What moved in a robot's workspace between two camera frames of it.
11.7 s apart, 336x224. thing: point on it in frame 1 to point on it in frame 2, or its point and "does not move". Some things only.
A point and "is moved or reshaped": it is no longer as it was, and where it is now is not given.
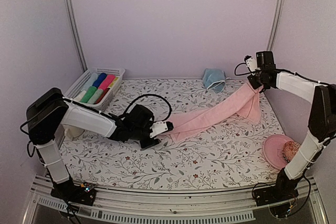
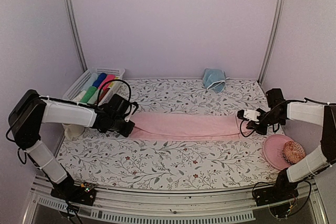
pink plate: x=273 y=150 does not move
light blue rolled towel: x=90 y=82 does not move
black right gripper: x=254 y=83 to x=253 y=125
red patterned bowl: x=290 y=149 does not move
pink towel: x=247 y=103 is moved or reshaped
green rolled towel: x=88 y=94 does not move
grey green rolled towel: x=96 y=95 does not move
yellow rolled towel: x=113 y=83 does not move
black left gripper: x=145 y=145 to x=126 y=132
